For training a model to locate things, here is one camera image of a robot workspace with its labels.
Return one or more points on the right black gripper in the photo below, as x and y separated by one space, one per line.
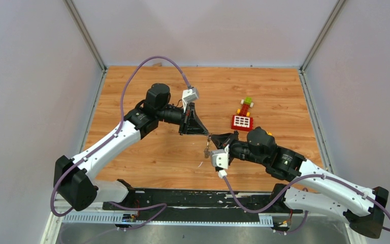
222 141

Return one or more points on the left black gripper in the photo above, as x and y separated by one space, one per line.
191 123

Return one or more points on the silver keyring with clips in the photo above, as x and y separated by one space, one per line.
207 148

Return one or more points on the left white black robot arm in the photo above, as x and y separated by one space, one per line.
75 178

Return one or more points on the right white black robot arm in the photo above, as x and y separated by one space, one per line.
304 185

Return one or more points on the red white toy block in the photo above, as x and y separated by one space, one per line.
241 123

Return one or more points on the red green toy brick car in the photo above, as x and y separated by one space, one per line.
246 104

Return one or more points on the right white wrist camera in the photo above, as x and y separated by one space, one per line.
220 158

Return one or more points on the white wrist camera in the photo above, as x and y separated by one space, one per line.
189 95
220 158

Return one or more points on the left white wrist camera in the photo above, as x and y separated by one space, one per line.
189 95

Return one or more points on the white slotted cable duct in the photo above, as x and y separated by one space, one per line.
126 219

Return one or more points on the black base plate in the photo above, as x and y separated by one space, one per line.
185 205

